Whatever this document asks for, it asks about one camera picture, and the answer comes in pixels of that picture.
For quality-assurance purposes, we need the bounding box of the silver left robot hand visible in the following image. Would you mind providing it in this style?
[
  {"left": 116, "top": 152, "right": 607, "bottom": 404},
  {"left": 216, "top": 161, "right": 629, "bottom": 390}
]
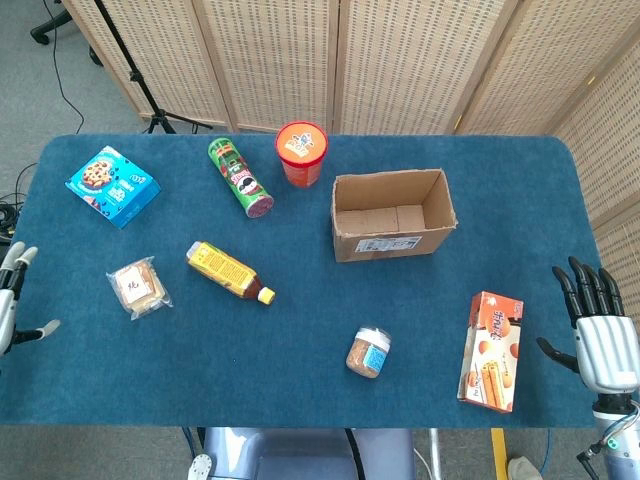
[{"left": 0, "top": 241, "right": 62, "bottom": 357}]

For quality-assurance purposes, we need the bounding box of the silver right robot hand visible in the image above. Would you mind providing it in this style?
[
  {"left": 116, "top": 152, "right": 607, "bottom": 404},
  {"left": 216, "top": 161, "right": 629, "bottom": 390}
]
[{"left": 536, "top": 256, "right": 640, "bottom": 396}]

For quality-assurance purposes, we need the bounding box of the clear snack packet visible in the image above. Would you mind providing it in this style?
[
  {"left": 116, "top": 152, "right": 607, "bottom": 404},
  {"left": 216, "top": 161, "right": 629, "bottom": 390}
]
[{"left": 105, "top": 256, "right": 174, "bottom": 321}]

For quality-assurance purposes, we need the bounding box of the yellow label tea bottle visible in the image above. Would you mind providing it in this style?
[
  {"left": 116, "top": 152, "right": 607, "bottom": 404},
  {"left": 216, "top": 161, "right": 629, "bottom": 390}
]
[{"left": 185, "top": 241, "right": 277, "bottom": 306}]

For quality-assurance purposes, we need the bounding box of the blue cookie box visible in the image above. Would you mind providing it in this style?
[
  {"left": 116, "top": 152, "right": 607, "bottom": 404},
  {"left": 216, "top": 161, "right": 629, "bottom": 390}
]
[{"left": 64, "top": 145, "right": 162, "bottom": 230}]

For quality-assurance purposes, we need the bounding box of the open cardboard box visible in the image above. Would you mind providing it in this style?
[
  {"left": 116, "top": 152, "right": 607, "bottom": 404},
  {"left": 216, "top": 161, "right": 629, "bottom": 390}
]
[{"left": 331, "top": 168, "right": 458, "bottom": 264}]

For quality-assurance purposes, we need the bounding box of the woven folding screen panel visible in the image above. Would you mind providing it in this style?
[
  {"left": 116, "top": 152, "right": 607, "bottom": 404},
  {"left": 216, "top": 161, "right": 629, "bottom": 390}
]
[
  {"left": 62, "top": 0, "right": 236, "bottom": 132},
  {"left": 333, "top": 0, "right": 534, "bottom": 136},
  {"left": 454, "top": 0, "right": 640, "bottom": 137},
  {"left": 192, "top": 0, "right": 346, "bottom": 135},
  {"left": 592, "top": 199, "right": 640, "bottom": 321},
  {"left": 549, "top": 34, "right": 640, "bottom": 226}
]

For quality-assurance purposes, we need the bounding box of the red object at edge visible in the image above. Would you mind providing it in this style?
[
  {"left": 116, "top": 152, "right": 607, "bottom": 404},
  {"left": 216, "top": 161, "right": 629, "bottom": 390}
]
[{"left": 456, "top": 291, "right": 525, "bottom": 414}]

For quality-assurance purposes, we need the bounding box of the yellow bar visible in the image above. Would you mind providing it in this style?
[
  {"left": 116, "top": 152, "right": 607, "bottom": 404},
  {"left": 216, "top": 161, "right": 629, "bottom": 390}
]
[{"left": 490, "top": 428, "right": 509, "bottom": 477}]

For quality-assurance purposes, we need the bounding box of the metal table leg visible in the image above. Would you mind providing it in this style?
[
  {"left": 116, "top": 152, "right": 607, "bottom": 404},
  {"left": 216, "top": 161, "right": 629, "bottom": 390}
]
[{"left": 428, "top": 428, "right": 442, "bottom": 480}]

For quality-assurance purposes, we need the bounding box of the glass jar with blue label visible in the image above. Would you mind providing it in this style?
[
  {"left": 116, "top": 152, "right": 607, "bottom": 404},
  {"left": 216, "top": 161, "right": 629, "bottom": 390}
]
[{"left": 345, "top": 326, "right": 393, "bottom": 380}]

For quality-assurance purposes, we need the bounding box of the blue table cloth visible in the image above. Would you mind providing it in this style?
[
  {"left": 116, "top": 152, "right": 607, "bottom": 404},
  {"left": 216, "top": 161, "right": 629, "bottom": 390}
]
[{"left": 0, "top": 133, "right": 607, "bottom": 429}]

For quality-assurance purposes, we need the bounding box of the black tripod stand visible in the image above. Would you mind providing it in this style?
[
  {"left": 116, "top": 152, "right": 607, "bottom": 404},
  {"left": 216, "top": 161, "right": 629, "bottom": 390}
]
[{"left": 92, "top": 0, "right": 214, "bottom": 135}]

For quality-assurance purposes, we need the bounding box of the green chips can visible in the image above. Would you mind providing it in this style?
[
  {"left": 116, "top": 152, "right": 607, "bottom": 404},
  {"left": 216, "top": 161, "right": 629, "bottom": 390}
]
[{"left": 207, "top": 138, "right": 275, "bottom": 220}]

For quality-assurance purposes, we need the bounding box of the black office chair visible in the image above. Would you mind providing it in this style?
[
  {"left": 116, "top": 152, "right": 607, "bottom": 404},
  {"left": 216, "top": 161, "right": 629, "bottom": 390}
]
[{"left": 29, "top": 8, "right": 74, "bottom": 46}]

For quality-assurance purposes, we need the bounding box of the blue-grey robot torso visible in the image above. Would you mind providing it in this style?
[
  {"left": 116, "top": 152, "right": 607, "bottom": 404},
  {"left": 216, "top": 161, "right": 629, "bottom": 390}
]
[{"left": 202, "top": 427, "right": 416, "bottom": 480}]

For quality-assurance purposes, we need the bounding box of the orange cup with red lid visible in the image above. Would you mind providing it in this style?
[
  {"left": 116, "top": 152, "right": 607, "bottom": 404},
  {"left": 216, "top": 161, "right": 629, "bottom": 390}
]
[{"left": 274, "top": 121, "right": 330, "bottom": 189}]

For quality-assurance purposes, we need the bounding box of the black cable bundle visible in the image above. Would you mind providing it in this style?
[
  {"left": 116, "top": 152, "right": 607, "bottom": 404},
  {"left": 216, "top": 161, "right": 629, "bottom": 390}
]
[{"left": 0, "top": 162, "right": 37, "bottom": 242}]

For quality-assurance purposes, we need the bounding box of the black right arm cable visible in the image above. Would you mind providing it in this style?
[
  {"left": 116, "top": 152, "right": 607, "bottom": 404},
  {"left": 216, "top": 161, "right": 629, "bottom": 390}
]
[{"left": 576, "top": 438, "right": 605, "bottom": 477}]

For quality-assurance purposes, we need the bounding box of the thin black floor cable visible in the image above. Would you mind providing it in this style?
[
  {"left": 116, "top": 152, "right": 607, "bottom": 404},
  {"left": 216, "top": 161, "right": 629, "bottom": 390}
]
[{"left": 48, "top": 0, "right": 86, "bottom": 135}]

